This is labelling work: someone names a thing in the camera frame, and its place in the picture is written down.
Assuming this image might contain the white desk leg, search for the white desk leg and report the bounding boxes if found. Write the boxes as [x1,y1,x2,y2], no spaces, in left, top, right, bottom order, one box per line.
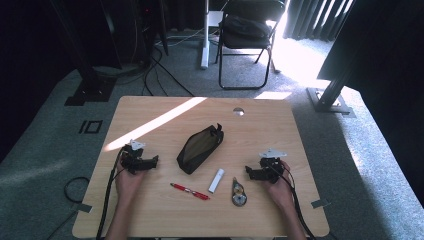
[200,0,212,70]

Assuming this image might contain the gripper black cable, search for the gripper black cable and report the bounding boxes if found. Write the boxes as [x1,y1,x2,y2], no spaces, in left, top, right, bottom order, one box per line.
[95,148,126,240]
[270,163,318,240]

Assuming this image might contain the correction tape dispenser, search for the correction tape dispenser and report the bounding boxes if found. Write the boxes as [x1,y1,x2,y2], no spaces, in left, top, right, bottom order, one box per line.
[231,176,248,208]

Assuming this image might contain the person's left hand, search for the person's left hand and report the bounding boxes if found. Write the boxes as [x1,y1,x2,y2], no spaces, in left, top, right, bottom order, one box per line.
[114,166,145,204]

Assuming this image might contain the black stand with square base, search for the black stand with square base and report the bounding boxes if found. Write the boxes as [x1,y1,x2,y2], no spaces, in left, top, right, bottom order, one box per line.
[49,0,118,107]

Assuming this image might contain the red pen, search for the red pen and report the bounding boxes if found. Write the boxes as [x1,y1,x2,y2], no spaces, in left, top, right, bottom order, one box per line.
[170,182,211,201]

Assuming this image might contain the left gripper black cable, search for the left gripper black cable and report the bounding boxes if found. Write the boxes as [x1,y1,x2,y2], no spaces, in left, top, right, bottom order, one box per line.
[95,148,126,240]

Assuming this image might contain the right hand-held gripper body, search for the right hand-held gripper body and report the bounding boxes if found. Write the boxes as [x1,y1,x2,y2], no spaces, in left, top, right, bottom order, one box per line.
[259,148,288,185]

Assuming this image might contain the dark grey curtain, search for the dark grey curtain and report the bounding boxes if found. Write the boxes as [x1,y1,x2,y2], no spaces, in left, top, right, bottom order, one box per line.
[283,0,355,43]

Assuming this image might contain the black folding chair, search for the black folding chair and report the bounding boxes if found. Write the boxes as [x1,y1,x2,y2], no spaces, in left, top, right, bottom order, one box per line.
[214,0,288,91]

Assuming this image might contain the white floor cable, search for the white floor cable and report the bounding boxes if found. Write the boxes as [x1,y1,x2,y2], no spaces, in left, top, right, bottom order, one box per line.
[154,27,205,48]

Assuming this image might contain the looped black cable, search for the looped black cable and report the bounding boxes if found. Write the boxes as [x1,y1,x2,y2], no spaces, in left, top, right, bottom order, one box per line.
[46,176,92,240]

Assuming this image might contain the grey tape strip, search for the grey tape strip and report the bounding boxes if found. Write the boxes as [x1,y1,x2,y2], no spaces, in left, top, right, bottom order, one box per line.
[310,198,332,210]
[71,202,93,214]

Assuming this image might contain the black metal stand with plate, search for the black metal stand with plate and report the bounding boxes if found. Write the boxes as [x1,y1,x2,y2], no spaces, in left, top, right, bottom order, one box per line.
[306,0,394,118]

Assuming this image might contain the black floor cables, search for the black floor cables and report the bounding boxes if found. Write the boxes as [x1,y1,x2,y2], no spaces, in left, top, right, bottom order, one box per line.
[142,44,196,98]

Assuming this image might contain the black bag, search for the black bag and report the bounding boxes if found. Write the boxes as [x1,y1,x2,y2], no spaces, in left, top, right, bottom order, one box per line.
[222,14,273,42]

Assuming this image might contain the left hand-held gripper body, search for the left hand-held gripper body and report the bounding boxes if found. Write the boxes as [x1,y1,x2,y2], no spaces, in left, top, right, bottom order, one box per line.
[120,139,148,175]

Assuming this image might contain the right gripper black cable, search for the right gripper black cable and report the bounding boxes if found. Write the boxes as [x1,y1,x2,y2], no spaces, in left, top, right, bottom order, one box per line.
[270,163,318,240]

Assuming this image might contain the black pencil case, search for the black pencil case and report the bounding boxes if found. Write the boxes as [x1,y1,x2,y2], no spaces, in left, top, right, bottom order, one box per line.
[176,123,225,175]

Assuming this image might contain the person's right hand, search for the person's right hand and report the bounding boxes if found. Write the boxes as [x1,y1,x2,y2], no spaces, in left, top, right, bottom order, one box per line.
[264,161,296,209]

